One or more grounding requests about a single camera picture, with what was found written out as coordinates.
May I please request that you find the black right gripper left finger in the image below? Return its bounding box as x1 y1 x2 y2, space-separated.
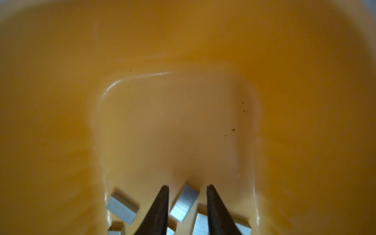
134 185 169 235

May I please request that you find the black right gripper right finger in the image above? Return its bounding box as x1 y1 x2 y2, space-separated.
207 185 241 235

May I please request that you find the silver staple strip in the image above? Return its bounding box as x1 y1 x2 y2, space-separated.
191 212 253 235
107 221 125 235
169 184 199 222
106 192 139 225

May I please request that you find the yellow plastic tray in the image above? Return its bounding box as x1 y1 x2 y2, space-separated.
1 1 376 235

